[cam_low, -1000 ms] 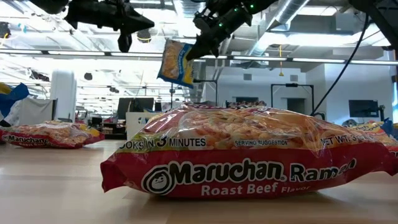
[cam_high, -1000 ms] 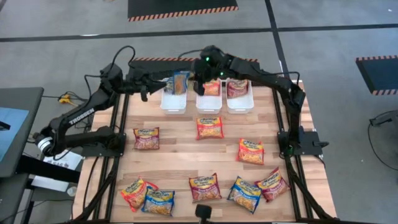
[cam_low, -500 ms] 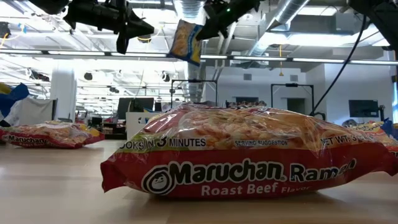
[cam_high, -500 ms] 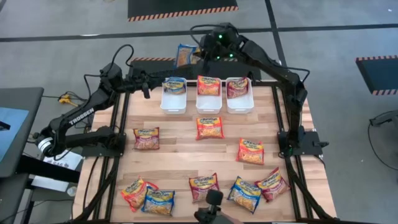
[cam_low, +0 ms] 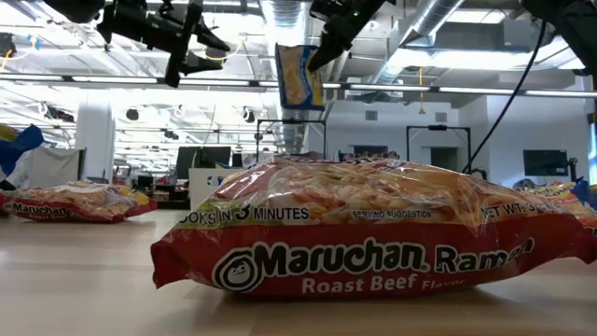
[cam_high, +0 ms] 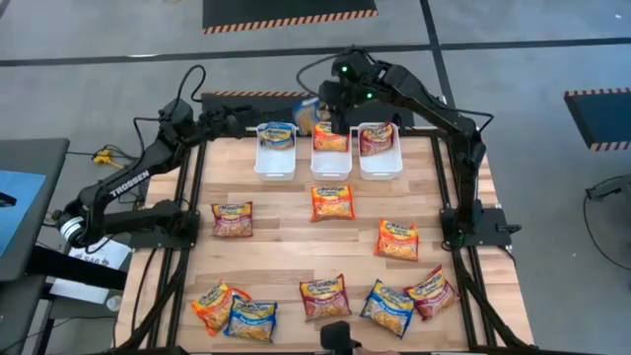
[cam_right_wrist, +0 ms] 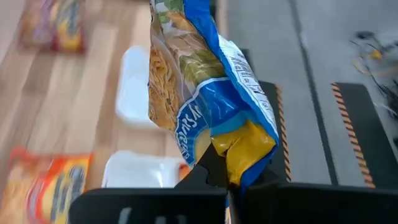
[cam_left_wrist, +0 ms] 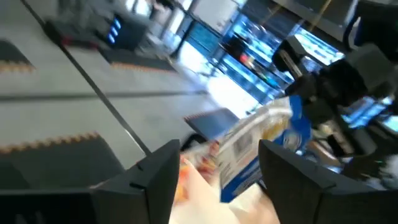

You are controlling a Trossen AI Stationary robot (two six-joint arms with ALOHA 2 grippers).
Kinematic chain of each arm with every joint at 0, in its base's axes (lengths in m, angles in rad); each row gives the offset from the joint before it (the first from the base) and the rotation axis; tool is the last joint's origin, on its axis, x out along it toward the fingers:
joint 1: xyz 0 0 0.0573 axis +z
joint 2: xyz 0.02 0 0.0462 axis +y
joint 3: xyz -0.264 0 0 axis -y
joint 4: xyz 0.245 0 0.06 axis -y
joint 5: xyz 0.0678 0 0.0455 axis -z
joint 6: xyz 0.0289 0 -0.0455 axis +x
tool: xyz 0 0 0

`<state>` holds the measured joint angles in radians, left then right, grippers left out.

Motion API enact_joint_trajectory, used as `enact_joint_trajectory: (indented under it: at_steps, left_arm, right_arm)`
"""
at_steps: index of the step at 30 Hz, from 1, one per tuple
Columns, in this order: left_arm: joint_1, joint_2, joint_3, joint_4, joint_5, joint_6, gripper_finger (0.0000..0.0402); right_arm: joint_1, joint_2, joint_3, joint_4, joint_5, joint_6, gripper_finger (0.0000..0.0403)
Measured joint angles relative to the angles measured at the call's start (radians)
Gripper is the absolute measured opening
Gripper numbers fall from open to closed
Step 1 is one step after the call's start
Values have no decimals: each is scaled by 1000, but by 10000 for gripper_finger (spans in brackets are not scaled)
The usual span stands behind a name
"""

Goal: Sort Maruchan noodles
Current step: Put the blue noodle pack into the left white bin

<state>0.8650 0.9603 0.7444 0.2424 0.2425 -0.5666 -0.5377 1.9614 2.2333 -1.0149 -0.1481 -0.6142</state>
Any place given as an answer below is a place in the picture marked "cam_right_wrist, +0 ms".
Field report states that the red Maruchan noodle packet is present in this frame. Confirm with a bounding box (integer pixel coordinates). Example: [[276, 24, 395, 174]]
[[18, 0, 86, 54]]

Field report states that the orange Maruchan noodle packet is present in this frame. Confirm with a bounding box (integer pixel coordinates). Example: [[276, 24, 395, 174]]
[[178, 163, 192, 181], [0, 147, 93, 224]]

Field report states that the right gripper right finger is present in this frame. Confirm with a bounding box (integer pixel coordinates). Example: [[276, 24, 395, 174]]
[[241, 164, 307, 190]]

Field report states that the black hazard-striped floor mat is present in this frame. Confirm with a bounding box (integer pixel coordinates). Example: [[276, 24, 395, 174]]
[[241, 46, 293, 184], [331, 81, 398, 189]]

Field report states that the white plastic bin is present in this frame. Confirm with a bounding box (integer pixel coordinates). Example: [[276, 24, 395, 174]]
[[114, 45, 156, 130], [101, 150, 192, 189]]

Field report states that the yellow power plug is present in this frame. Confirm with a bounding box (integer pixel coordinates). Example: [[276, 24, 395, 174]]
[[369, 49, 384, 62]]

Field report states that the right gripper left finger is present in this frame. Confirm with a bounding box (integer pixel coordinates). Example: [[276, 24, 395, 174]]
[[174, 143, 230, 190]]

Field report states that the blue Maruchan noodle packet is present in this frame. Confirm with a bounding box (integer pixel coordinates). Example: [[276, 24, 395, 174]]
[[147, 0, 280, 224]]

